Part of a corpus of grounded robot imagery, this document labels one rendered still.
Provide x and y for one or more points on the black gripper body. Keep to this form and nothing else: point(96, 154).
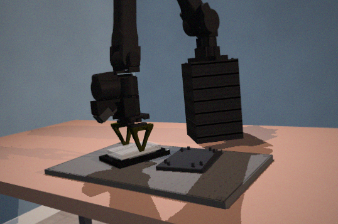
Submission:
point(130, 121)

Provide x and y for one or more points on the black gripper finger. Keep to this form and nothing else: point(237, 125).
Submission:
point(116, 127)
point(134, 133)

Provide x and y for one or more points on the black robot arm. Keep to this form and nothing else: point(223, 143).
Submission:
point(125, 55)

